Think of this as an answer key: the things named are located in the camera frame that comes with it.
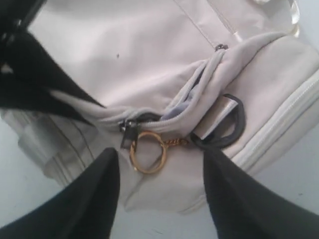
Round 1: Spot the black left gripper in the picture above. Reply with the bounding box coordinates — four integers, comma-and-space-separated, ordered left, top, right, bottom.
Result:
0, 0, 101, 123

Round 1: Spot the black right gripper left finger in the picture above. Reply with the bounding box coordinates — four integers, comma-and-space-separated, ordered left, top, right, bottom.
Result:
0, 148, 120, 239

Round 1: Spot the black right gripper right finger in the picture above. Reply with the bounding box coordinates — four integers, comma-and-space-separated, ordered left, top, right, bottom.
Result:
203, 148, 319, 239

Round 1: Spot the gold zipper pull charm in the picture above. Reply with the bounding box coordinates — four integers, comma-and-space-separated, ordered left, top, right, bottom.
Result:
129, 131, 189, 175

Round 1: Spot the cream fabric duffel bag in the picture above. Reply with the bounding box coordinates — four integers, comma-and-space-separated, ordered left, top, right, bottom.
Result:
0, 0, 319, 214

